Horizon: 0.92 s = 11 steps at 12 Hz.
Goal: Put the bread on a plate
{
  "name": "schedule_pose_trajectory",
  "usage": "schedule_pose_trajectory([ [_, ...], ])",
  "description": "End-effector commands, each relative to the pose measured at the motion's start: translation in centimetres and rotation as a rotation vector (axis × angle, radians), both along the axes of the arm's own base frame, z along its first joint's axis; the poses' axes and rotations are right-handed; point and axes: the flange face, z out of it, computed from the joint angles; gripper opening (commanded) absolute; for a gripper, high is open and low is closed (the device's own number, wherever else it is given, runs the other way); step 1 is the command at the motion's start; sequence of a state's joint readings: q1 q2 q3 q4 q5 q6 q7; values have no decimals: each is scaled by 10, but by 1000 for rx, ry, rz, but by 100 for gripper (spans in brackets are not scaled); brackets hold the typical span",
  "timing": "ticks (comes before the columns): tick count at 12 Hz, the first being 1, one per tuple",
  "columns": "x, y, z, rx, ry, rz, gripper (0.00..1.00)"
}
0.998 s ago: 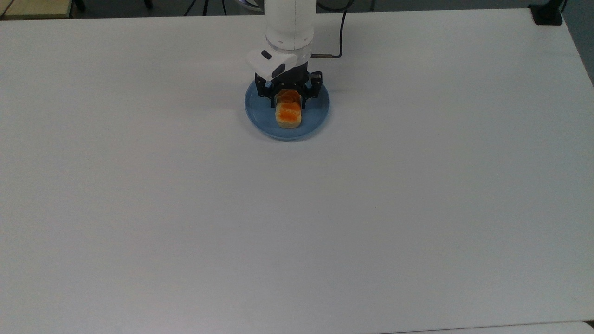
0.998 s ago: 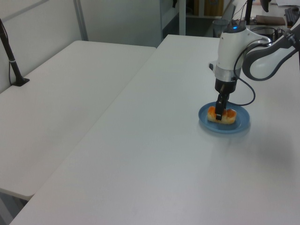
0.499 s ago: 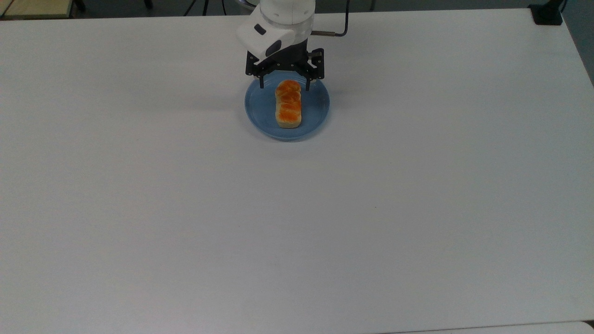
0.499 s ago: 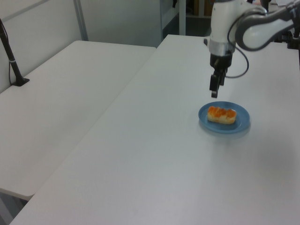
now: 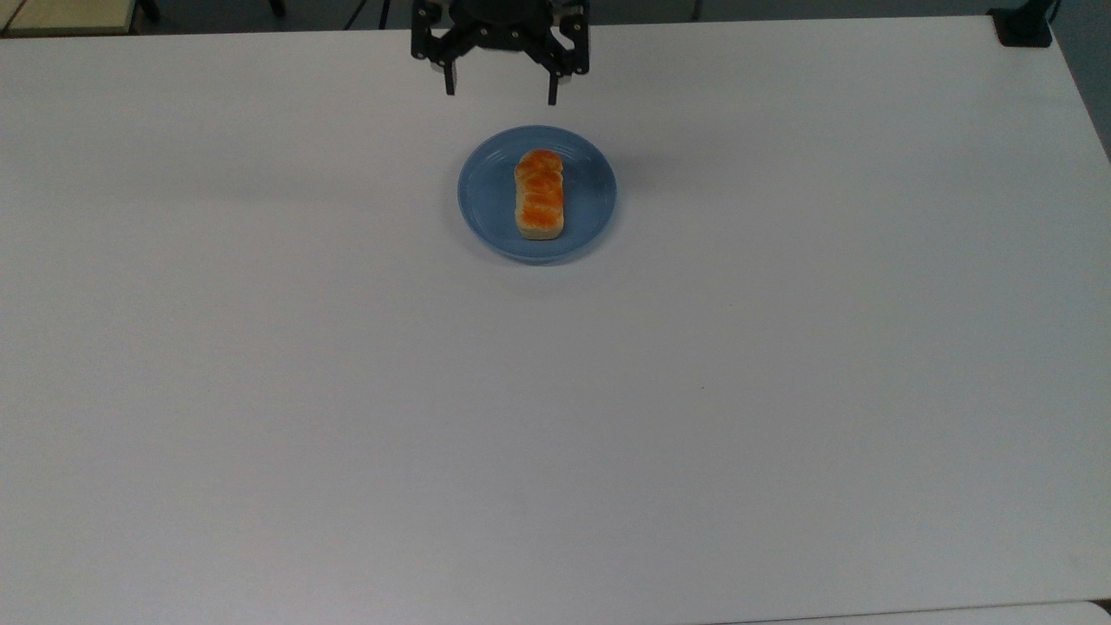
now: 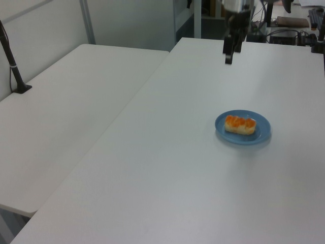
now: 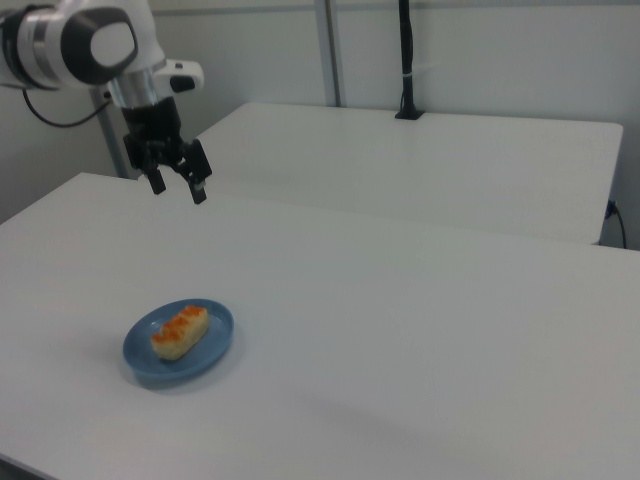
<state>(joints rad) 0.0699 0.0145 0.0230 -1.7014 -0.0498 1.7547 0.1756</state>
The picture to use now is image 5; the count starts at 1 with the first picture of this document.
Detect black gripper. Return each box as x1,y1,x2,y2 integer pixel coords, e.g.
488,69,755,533
410,0,592,107

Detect orange braided bread loaf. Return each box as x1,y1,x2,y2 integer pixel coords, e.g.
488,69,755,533
514,148,566,241

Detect blue round plate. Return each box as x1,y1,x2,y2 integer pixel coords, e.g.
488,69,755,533
457,125,618,265

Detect light wooden side table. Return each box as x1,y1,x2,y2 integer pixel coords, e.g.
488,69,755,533
0,0,145,36

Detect black table clamp mount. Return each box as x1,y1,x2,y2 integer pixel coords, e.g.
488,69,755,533
988,0,1062,49

